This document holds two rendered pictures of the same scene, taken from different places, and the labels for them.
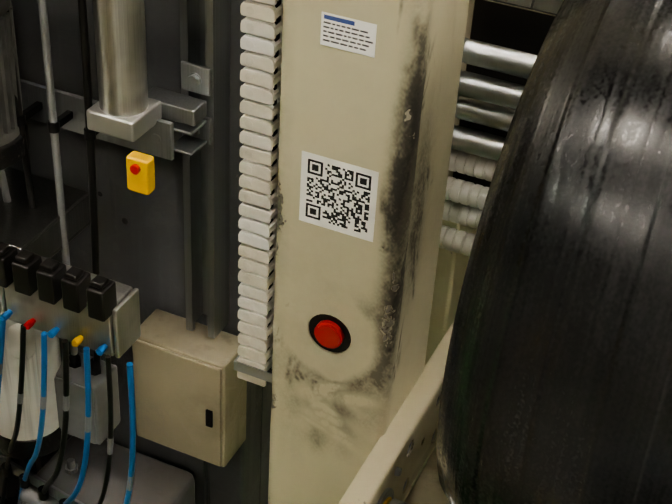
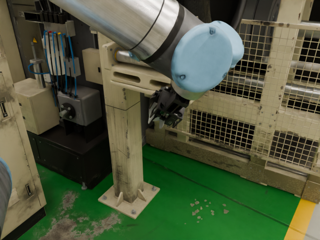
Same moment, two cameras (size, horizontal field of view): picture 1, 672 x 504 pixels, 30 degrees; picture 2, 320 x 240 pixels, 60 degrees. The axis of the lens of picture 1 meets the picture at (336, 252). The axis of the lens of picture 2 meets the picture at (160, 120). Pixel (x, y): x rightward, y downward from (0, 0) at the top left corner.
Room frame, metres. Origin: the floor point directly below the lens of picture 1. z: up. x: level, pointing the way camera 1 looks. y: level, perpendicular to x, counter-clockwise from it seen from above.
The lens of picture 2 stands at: (-0.18, -0.38, 1.21)
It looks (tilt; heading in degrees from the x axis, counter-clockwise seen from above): 29 degrees down; 8
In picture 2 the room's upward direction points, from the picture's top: straight up
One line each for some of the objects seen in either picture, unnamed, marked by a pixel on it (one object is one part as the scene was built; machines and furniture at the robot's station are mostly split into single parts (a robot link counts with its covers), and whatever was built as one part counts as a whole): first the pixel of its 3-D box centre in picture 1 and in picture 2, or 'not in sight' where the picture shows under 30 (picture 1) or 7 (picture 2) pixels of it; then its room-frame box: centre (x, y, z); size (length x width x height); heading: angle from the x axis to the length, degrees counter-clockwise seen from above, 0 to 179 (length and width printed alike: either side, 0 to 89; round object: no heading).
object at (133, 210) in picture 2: not in sight; (129, 192); (1.01, -0.02, 0.02); 0.27 x 0.27 x 0.04; 67
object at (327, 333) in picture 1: (330, 331); not in sight; (0.96, 0.00, 1.06); 0.03 x 0.02 x 0.03; 67
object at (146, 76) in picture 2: not in sight; (153, 78); (0.80, -0.21, 0.84); 0.36 x 0.09 x 0.06; 67
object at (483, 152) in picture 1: (510, 141); not in sight; (1.37, -0.21, 1.05); 0.20 x 0.15 x 0.30; 67
